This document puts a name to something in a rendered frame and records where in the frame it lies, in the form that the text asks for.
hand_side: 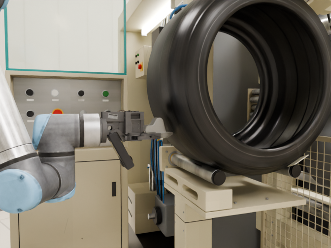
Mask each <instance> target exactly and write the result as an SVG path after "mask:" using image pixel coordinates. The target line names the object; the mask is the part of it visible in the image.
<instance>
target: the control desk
mask: <svg viewBox="0 0 331 248"><path fill-rule="evenodd" d="M5 78H6V81H7V83H8V85H9V88H10V90H11V93H12V95H13V98H14V100H15V103H16V105H17V108H18V110H19V112H20V115H21V117H22V120H23V122H24V125H25V127H26V130H27V132H28V135H29V137H30V139H31V142H32V139H33V138H32V136H33V124H34V120H35V118H36V116H37V115H41V114H50V113H52V114H99V116H100V118H101V112H118V111H119V110H125V111H127V110H128V76H127V75H113V74H88V73H63V72H38V71H13V70H5ZM75 182H76V188H75V194H74V196H72V197H71V198H70V199H66V200H65V201H62V202H56V203H44V202H43V203H41V204H39V205H37V206H36V207H35V208H33V209H32V210H29V211H24V212H22V213H17V214H12V213H9V222H10V248H129V219H128V170H127V169H126V168H125V167H123V166H122V165H121V164H120V160H119V158H118V156H117V154H116V153H115V151H114V149H113V147H112V145H111V144H110V142H109V140H108V138H107V141H106V143H100V146H99V147H82V148H80V147H79V148H75Z"/></svg>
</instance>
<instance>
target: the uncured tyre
mask: <svg viewBox="0 0 331 248"><path fill-rule="evenodd" d="M218 32H223V33H226V34H229V35H231V36H233V37H234V38H236V39H237V40H239V41H240V42H241V43H242V44H243V45H244V46H245V47H246V48H247V49H248V51H249V52H250V54H251V55H252V57H253V59H254V61H255V63H256V66H257V69H258V73H259V79H260V93H259V99H258V103H257V106H256V108H255V110H254V113H253V114H252V116H251V118H250V119H249V120H248V122H247V123H246V124H245V125H244V126H243V127H242V128H241V129H239V130H238V131H237V132H235V133H233V134H230V133H229V132H228V131H227V129H226V128H225V127H224V126H223V124H222V123H221V121H220V120H219V118H218V116H217V115H216V113H215V110H214V108H213V106H212V103H211V100H210V96H209V91H208V85H207V64H208V58H209V53H210V50H211V46H212V44H213V41H214V39H215V37H216V35H217V33H218ZM147 95H148V100H149V104H150V108H151V111H152V114H153V116H154V118H155V117H156V118H162V119H163V121H164V125H165V130H166V132H173V134H172V135H171V136H170V137H168V138H166V139H167V140H168V141H169V142H170V143H171V144H172V145H173V146H174V147H175V148H176V149H177V150H178V151H180V152H181V153H183V154H184V155H186V156H187V157H189V158H191V159H193V160H196V161H198V162H201V163H203V164H206V165H209V166H211V167H214V168H216V169H219V170H221V171H223V172H226V173H230V174H235V175H242V176H252V175H263V174H268V173H272V172H275V171H278V170H280V169H283V168H285V167H287V166H288V165H290V164H291V163H293V162H294V161H296V160H297V159H299V158H300V157H301V156H302V155H303V154H304V153H305V152H306V151H307V150H308V149H309V148H310V147H311V146H312V144H313V143H314V142H315V140H316V139H317V137H318V136H319V134H320V133H321V131H322V130H323V128H324V126H325V124H326V122H327V120H328V118H329V115H330V113H331V40H330V38H329V35H328V33H327V31H326V29H325V27H324V25H323V23H322V21H321V20H320V18H319V17H318V15H317V14H316V13H315V11H314V10H313V9H312V8H311V7H310V6H309V5H308V4H307V3H306V2H305V1H304V0H193V1H191V2H190V3H189V4H188V5H187V6H185V7H184V8H183V9H182V10H181V11H179V12H178V13H177V14H176V15H175V16H173V17H172V18H171V19H170V20H169V21H168V23H167V24H166V25H165V26H164V28H163V29H162V31H161V32H160V34H159V35H158V37H157V39H156V41H155V43H154V46H153V48H152V51H151V54H150V58H149V62H148V68H147Z"/></svg>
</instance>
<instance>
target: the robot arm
mask: <svg viewBox="0 0 331 248"><path fill-rule="evenodd" d="M109 126H111V129H110V130H108V127H109ZM172 134H173V132H166V129H165V125H164V121H163V119H162V118H156V117H155V118H153V119H152V121H151V123H150V124H149V125H144V112H139V111H130V110H128V111H125V110H119V111H118V112H101V118H100V116H99V114H52V113H50V114H41V115H37V116H36V118H35V120H34V124H33V136H32V138H33V139H32V142H31V139H30V137H29V135H28V132H27V130H26V127H25V125H24V122H23V120H22V117H21V115H20V112H19V110H18V108H17V105H16V103H15V100H14V98H13V95H12V93H11V90H10V88H9V85H8V83H7V81H6V78H5V76H4V73H3V71H2V68H1V66H0V209H1V210H3V211H5V212H7V213H12V214H17V213H22V212H24V211H29V210H32V209H33V208H35V207H36V206H37V205H39V204H41V203H43V202H44V203H56V202H62V201H65V200H66V199H70V198H71V197H72V196H74V194H75V188H76V182H75V148H79V147H80V148H82V147H99V146H100V143H106V141H107V138H108V140H109V142H110V144H111V145H112V147H113V149H114V151H115V153H116V154H117V156H118V158H119V160H120V164H121V165H122V166H123V167H125V168H126V169H127V170H130V169H131V168H133V167H134V163H133V160H132V157H131V156H130V155H129V154H128V152H127V151H126V149H125V147H124V145H123V143H122V142H121V141H123V142H125V141H142V140H151V139H161V138H168V137H170V136H171V135H172ZM36 150H38V154H37V151H36Z"/></svg>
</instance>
